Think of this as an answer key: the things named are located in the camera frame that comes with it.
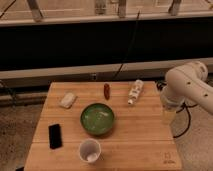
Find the green ceramic bowl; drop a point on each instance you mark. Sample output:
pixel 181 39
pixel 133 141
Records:
pixel 97 119

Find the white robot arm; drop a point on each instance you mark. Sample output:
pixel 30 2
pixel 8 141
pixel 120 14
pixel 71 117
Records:
pixel 183 82

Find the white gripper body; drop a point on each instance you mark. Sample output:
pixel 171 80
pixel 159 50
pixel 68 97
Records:
pixel 169 112

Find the red sausage toy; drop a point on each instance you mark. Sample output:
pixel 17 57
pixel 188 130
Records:
pixel 106 91

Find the white plastic bottle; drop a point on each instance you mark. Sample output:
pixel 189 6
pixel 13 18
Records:
pixel 135 91

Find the white paper cup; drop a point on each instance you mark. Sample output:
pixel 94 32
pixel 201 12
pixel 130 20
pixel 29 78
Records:
pixel 89 150

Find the black rectangular phone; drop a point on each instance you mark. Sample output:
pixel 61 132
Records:
pixel 55 140

